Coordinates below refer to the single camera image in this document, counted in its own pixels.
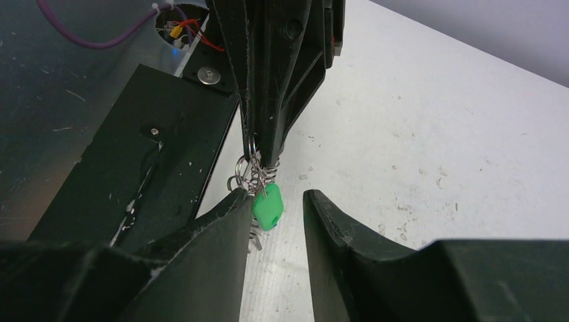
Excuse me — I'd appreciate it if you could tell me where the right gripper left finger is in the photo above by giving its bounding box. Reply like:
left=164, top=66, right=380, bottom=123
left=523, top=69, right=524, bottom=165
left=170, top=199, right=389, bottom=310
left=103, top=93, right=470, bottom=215
left=1, top=189, right=252, bottom=321

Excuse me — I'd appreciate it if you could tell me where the large keyring with red sleeve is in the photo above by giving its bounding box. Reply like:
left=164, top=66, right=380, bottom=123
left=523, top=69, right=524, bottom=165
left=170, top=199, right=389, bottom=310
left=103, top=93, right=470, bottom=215
left=227, top=139, right=280, bottom=251

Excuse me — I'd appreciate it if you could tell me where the green capped key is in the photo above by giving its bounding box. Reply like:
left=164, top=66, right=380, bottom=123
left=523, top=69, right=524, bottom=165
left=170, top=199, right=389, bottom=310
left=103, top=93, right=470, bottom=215
left=253, top=183, right=284, bottom=231

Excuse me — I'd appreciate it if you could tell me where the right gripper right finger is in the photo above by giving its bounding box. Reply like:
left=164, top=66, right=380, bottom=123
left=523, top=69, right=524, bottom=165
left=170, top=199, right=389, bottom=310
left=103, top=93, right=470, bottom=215
left=303, top=190, right=568, bottom=321

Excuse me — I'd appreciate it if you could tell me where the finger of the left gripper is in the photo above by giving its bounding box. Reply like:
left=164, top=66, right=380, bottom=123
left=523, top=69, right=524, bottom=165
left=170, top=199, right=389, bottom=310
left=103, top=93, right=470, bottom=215
left=207, top=0, right=253, bottom=154
left=248, top=1, right=346, bottom=168

